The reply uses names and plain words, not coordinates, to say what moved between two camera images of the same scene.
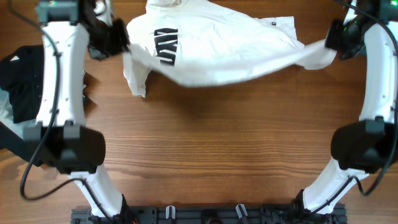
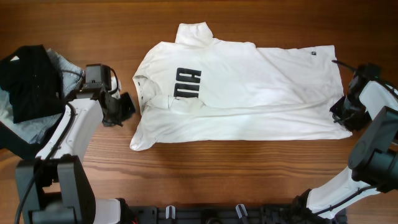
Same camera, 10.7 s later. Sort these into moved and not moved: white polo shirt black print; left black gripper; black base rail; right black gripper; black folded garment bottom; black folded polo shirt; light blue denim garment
Moved: white polo shirt black print; right black gripper; left black gripper
Not moved: light blue denim garment; black folded garment bottom; black base rail; black folded polo shirt
